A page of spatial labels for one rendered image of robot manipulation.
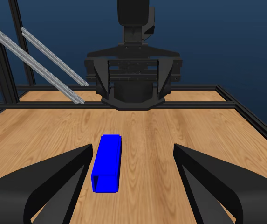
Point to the blue hollow socket block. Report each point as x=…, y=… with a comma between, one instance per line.
x=107, y=158

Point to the black table frame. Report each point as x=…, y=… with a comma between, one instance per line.
x=193, y=104

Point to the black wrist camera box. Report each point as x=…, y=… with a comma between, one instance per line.
x=133, y=11

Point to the silver aluminium rail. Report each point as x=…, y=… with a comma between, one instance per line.
x=40, y=70
x=54, y=56

